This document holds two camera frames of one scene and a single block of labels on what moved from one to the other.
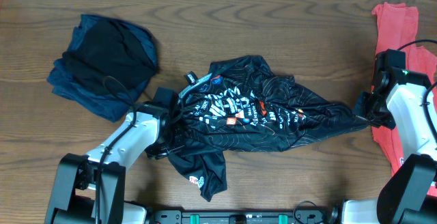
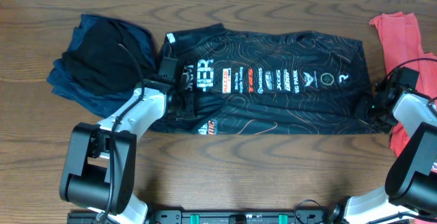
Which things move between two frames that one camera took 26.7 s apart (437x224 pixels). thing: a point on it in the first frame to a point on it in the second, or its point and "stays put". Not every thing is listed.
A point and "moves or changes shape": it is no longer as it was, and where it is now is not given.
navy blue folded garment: [112, 106] stays put
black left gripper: [158, 155] to [192, 110]
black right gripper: [364, 117] stays put
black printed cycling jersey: [242, 106] moves or changes shape
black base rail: [332, 216] stays put
